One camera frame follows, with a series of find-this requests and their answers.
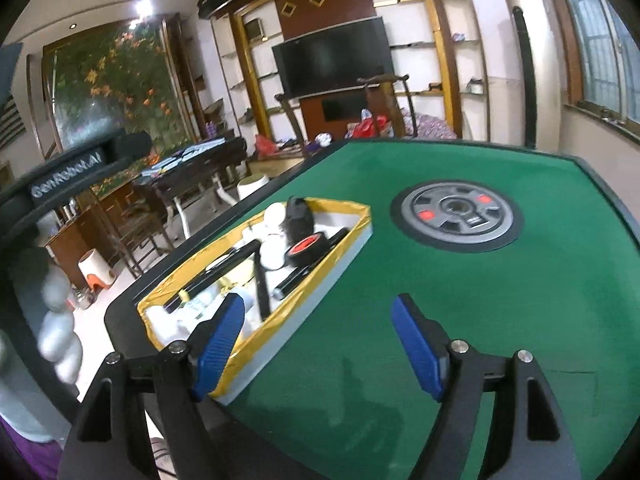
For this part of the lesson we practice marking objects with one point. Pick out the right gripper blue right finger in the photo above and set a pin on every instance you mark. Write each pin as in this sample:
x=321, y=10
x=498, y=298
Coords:
x=528, y=437

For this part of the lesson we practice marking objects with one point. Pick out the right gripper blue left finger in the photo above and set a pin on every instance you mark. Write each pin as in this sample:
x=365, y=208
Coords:
x=109, y=438

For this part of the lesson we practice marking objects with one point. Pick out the white power adapter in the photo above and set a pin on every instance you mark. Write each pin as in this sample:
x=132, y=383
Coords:
x=163, y=327

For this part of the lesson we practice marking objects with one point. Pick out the black marker grey cap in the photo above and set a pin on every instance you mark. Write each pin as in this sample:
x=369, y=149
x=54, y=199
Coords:
x=222, y=266

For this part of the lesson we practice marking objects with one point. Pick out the black marker purple cap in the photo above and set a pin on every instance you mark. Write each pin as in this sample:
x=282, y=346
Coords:
x=293, y=279

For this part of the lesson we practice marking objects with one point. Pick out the white pill bottle red label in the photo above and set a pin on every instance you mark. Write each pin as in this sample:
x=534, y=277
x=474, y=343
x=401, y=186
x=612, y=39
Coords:
x=272, y=251

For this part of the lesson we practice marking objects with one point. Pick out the black electrical tape roll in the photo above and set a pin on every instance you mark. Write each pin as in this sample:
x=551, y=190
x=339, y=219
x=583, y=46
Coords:
x=308, y=250

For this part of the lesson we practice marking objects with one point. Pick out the black marker beige cap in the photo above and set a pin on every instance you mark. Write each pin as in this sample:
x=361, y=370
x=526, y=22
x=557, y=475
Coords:
x=262, y=292

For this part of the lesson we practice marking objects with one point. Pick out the white bottle green plant label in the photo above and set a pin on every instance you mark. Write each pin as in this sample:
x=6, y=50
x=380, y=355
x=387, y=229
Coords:
x=274, y=217

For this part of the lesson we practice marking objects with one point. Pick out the white gloved hand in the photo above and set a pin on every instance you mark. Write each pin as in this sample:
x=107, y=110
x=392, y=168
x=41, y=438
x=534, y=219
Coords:
x=41, y=353

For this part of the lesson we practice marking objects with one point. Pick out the white orange plastic stool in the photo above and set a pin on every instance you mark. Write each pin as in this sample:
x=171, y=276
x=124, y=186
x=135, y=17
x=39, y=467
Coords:
x=96, y=271

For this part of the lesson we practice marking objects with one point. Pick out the dark wooden side table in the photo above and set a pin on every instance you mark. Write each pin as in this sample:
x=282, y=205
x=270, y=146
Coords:
x=212, y=167

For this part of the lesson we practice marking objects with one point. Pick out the round grey table centre console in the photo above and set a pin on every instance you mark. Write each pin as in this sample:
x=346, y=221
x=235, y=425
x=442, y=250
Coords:
x=457, y=216

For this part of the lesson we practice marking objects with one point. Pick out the white tray with gold rim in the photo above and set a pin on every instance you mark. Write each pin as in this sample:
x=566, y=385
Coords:
x=260, y=341

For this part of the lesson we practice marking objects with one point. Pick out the red plastic bag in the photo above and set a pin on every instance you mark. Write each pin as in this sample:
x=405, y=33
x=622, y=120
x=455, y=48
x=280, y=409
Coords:
x=371, y=127

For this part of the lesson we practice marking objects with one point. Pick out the black flat television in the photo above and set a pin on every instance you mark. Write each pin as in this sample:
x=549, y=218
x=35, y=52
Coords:
x=334, y=58

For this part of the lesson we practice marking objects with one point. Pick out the dark wooden chair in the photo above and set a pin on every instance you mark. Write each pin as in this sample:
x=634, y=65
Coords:
x=386, y=84

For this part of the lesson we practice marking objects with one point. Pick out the tall white air conditioner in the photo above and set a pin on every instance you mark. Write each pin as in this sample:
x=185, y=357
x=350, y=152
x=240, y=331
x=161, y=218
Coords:
x=541, y=74

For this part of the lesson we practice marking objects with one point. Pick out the window with metal grille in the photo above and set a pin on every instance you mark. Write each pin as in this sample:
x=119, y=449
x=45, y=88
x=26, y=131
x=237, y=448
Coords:
x=609, y=64

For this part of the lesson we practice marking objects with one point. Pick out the floral wall painting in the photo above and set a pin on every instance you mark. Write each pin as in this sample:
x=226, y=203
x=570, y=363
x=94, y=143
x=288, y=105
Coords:
x=114, y=76

